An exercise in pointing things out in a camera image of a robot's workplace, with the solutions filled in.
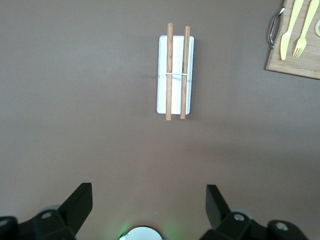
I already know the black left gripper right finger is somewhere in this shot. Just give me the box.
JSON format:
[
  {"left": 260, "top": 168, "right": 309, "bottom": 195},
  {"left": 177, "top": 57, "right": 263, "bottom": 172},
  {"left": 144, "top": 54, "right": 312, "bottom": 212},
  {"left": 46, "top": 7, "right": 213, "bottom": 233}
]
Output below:
[{"left": 202, "top": 184, "right": 310, "bottom": 240}]

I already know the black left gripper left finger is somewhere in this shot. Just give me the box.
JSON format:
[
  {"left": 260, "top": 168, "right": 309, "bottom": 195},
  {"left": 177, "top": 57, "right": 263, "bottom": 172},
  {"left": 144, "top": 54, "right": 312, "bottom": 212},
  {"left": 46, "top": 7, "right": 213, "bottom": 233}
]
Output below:
[{"left": 0, "top": 182, "right": 93, "bottom": 240}]

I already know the dark brown wooden stick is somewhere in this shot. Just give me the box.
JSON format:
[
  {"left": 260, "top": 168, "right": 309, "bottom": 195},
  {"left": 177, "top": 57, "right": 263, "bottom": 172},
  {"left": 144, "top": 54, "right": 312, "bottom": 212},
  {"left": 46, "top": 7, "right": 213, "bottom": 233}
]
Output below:
[{"left": 179, "top": 25, "right": 191, "bottom": 120}]

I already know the white rectangular tray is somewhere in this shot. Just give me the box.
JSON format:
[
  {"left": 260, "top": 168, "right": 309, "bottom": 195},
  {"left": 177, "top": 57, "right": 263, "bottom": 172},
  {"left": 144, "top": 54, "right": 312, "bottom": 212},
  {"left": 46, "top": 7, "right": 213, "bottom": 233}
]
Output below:
[{"left": 156, "top": 35, "right": 195, "bottom": 115}]

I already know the light brown wooden stick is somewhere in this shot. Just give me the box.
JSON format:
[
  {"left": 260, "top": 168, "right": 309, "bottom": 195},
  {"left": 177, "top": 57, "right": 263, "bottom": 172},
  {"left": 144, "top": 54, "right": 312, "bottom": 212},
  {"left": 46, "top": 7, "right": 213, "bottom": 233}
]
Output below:
[{"left": 165, "top": 22, "right": 175, "bottom": 121}]

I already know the wooden cutting board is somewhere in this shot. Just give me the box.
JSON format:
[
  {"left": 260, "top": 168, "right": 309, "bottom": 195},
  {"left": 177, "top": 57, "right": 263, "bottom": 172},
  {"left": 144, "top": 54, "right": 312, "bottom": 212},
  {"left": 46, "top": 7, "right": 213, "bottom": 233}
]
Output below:
[{"left": 265, "top": 0, "right": 320, "bottom": 80}]

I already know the yellow plastic knife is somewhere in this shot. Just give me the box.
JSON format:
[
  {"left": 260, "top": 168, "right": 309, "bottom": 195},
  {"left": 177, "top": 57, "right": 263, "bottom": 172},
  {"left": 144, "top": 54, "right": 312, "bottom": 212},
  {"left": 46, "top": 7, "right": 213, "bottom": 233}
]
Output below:
[{"left": 279, "top": 0, "right": 305, "bottom": 61}]

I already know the yellow plastic fork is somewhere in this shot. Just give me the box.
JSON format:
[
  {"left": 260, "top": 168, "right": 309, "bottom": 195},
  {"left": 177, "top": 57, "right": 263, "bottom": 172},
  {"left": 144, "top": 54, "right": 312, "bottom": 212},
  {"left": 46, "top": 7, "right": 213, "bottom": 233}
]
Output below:
[{"left": 292, "top": 0, "right": 320, "bottom": 59}]

